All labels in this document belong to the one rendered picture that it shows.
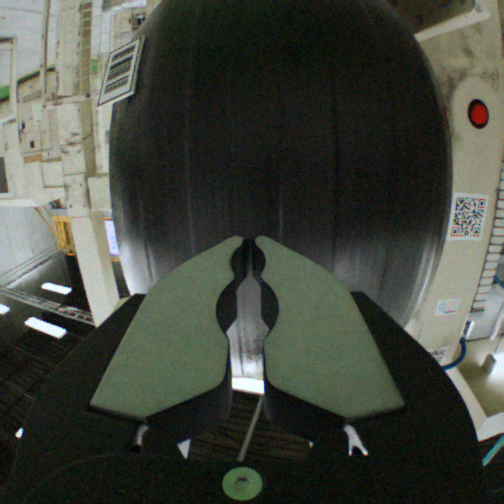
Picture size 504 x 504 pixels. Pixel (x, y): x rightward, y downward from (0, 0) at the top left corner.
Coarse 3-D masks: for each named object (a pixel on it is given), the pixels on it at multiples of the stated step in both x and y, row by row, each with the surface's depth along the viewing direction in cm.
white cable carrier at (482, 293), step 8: (496, 208) 43; (496, 216) 43; (496, 224) 43; (496, 232) 44; (496, 240) 44; (488, 248) 45; (496, 248) 45; (488, 256) 45; (496, 256) 45; (488, 264) 46; (496, 264) 46; (488, 272) 47; (480, 280) 47; (488, 280) 47; (480, 288) 48; (488, 288) 48; (480, 296) 48; (472, 304) 49; (480, 304) 49; (472, 320) 50
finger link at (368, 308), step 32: (384, 320) 8; (384, 352) 7; (416, 352) 6; (416, 384) 6; (448, 384) 6; (384, 416) 5; (416, 416) 5; (448, 416) 5; (352, 448) 5; (384, 448) 5; (416, 448) 4; (448, 448) 4; (448, 480) 4; (480, 480) 3
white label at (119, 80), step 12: (144, 36) 21; (120, 48) 22; (132, 48) 21; (108, 60) 22; (120, 60) 21; (132, 60) 21; (108, 72) 22; (120, 72) 21; (132, 72) 21; (108, 84) 22; (120, 84) 21; (132, 84) 20; (108, 96) 21; (120, 96) 21; (96, 108) 22
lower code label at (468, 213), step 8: (456, 200) 41; (464, 200) 41; (472, 200) 41; (480, 200) 41; (456, 208) 41; (464, 208) 41; (472, 208) 41; (480, 208) 41; (456, 216) 42; (464, 216) 42; (472, 216) 42; (480, 216) 42; (456, 224) 42; (464, 224) 42; (472, 224) 42; (480, 224) 42; (448, 232) 43; (456, 232) 43; (464, 232) 43; (472, 232) 43; (480, 232) 43
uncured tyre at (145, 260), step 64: (192, 0) 21; (256, 0) 21; (320, 0) 21; (384, 0) 23; (192, 64) 20; (256, 64) 19; (320, 64) 19; (384, 64) 19; (128, 128) 21; (192, 128) 20; (256, 128) 20; (320, 128) 20; (384, 128) 20; (448, 128) 23; (128, 192) 22; (192, 192) 21; (256, 192) 21; (320, 192) 20; (384, 192) 20; (448, 192) 23; (128, 256) 25; (192, 256) 22; (320, 256) 22; (384, 256) 22; (256, 320) 25
